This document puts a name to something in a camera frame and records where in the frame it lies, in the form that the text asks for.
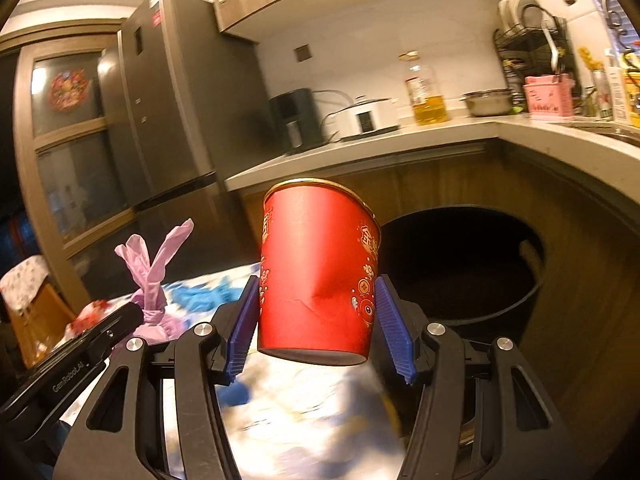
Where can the pink plastic bag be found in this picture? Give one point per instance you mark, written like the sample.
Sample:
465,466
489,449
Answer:
150,280

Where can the grey refrigerator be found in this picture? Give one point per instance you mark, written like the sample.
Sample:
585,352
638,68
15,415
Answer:
185,110

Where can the pink utensil basket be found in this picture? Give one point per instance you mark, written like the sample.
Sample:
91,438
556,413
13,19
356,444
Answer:
547,97

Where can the wooden glass sliding door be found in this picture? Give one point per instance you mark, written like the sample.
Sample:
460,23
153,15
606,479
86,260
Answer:
65,160

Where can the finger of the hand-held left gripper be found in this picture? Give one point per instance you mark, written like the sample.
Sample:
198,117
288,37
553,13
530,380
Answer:
117,327

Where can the steel bowl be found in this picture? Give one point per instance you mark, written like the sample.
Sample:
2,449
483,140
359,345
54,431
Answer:
487,102

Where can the kitchen counter with wooden cabinets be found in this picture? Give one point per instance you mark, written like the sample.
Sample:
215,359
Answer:
575,200

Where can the red paper cup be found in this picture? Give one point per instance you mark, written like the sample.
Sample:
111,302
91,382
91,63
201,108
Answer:
315,270

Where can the white bottle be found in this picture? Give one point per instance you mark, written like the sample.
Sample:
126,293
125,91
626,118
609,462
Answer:
614,90

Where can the wall socket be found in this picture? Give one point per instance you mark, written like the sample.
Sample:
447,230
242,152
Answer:
302,53

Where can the orange chair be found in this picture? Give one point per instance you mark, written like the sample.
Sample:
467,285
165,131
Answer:
40,325

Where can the red round door decoration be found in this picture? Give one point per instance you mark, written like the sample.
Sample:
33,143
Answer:
70,90

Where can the cooking oil bottle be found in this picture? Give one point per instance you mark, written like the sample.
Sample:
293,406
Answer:
425,95

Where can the yellow bottle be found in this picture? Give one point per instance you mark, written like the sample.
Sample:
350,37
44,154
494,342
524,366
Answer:
632,90

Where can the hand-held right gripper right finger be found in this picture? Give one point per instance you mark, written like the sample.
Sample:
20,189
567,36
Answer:
395,332

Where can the dotted cloth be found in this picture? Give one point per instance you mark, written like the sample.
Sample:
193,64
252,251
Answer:
22,280

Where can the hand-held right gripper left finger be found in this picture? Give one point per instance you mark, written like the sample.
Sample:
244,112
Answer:
242,332

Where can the red white plastic wrapper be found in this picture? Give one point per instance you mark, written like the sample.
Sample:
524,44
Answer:
87,315

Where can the black dish rack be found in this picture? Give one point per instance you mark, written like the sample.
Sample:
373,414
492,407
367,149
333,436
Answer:
530,35

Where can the black trash bin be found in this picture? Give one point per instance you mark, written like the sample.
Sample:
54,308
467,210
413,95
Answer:
465,260

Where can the black air fryer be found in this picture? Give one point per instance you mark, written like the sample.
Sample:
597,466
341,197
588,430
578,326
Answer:
295,120

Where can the blue floral tablecloth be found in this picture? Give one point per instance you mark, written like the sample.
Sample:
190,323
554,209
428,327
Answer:
300,410

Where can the steel faucet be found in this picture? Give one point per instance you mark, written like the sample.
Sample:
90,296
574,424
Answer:
611,10

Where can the white rice cooker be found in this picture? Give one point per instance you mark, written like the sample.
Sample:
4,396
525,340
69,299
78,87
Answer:
372,115

